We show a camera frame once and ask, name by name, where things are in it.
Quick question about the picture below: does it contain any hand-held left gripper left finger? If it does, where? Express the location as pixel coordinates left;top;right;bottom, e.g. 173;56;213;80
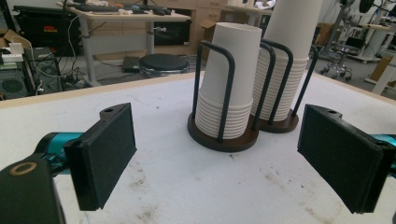
34;102;138;212

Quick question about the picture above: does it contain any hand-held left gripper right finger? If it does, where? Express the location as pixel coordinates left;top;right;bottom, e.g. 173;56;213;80
297;104;396;215

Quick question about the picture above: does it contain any black wire cup holder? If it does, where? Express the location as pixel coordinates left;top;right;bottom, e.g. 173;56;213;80
257;38;319;134
187;40;277;153

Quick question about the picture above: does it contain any short stack of white paper cups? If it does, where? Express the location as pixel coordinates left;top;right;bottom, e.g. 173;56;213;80
194;21;263;140

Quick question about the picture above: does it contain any white table leg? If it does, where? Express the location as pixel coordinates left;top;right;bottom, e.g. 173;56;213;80
371;55;396;96

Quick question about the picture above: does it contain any black office chair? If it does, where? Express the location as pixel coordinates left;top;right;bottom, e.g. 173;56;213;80
318;36;368;82

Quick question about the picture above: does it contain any small black floor box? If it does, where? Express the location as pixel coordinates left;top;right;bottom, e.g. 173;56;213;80
121;55;142;75

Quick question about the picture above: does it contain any black round stool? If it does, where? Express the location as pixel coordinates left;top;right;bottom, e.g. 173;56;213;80
138;53;190;77

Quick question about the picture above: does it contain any black computer tower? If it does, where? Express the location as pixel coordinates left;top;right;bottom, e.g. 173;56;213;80
0;46;64;101

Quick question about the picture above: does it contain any tall stack of white paper cups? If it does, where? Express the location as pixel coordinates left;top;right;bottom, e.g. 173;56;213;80
250;0;325;122

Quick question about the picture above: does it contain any black equipment case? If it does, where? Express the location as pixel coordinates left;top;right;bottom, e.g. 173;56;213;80
12;5;83;58

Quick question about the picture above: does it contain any light wooden desk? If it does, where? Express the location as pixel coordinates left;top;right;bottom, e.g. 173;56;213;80
55;2;191;88

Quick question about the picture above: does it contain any brown cardboard box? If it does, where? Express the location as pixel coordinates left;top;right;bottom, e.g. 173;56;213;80
0;28;33;50

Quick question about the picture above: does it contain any black keyboard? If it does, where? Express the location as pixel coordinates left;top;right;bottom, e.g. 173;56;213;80
72;3;120;13

